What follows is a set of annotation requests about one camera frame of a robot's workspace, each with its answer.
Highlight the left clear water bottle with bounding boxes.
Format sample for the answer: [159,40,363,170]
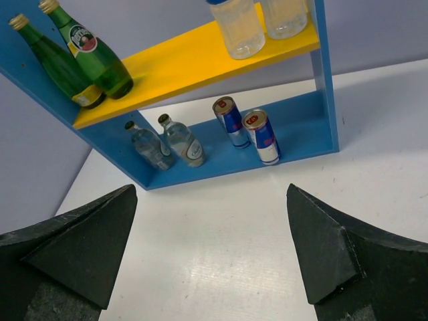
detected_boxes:
[207,0,265,60]

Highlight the right clear water bottle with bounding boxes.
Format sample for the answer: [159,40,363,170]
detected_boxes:
[260,0,308,39]

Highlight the clear water bottle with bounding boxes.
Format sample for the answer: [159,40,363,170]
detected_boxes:
[207,0,265,60]
[260,0,308,39]

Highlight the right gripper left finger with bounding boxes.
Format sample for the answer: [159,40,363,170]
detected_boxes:
[1,185,138,320]

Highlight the Red Bull can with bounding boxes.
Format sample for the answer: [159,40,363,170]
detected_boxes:
[212,96,251,148]
[242,108,281,165]

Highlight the green Perrier bottle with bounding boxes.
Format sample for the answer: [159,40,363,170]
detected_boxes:
[39,1,134,100]
[9,13,106,110]

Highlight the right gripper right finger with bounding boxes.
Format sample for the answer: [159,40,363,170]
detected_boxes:
[287,184,427,320]

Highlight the blue and yellow wooden shelf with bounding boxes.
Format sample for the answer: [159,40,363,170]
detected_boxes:
[0,0,340,191]

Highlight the clear glass bottle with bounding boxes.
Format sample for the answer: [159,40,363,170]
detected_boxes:
[158,114,206,167]
[124,121,175,171]

